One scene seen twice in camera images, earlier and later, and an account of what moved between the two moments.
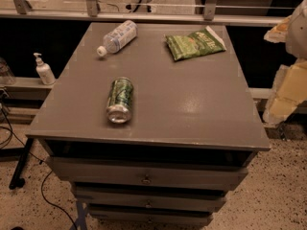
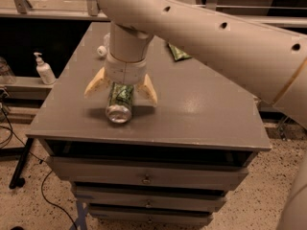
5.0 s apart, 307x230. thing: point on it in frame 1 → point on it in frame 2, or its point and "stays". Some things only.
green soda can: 118,109 stays
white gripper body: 297,33 → 125,71
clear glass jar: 7,77 stays
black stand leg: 15,180 stays
